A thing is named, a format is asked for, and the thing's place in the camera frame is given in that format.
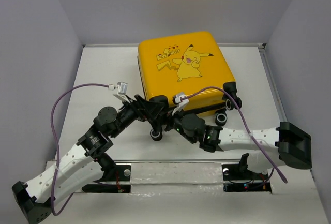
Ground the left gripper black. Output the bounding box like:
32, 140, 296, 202
110, 95, 166, 138

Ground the yellow hard-shell suitcase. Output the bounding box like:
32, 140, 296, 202
138, 31, 242, 127

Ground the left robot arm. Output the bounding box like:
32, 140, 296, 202
12, 95, 169, 223

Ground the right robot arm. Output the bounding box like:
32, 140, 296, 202
167, 113, 312, 178

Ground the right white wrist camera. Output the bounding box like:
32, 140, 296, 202
172, 92, 189, 115

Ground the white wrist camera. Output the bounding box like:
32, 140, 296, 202
108, 82, 129, 102
172, 92, 189, 115

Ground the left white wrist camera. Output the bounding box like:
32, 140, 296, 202
108, 82, 129, 102

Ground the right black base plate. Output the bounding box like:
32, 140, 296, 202
222, 164, 272, 192

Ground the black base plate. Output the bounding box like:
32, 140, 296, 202
222, 164, 272, 192
81, 163, 131, 194

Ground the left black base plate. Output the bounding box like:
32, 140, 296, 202
81, 163, 131, 194

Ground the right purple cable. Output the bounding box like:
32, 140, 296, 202
185, 86, 288, 184

